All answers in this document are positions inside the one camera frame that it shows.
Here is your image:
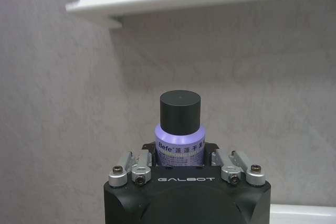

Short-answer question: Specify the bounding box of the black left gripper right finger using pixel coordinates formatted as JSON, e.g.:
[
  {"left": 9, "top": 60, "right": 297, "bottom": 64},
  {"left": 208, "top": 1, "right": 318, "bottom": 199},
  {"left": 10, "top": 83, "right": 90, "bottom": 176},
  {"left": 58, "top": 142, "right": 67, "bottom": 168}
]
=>
[{"left": 203, "top": 142, "right": 266, "bottom": 187}]

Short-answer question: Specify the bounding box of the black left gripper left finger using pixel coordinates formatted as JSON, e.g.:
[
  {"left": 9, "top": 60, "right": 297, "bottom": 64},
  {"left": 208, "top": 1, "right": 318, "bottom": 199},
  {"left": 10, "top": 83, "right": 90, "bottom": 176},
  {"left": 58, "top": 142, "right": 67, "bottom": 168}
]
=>
[{"left": 107, "top": 142, "right": 160, "bottom": 186}]

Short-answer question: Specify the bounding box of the purple bottle with black cap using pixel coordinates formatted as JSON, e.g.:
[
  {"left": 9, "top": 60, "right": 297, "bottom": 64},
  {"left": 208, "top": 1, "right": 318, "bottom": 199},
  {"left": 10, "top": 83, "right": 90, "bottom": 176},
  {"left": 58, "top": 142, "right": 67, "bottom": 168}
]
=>
[{"left": 153, "top": 90, "right": 207, "bottom": 168}]

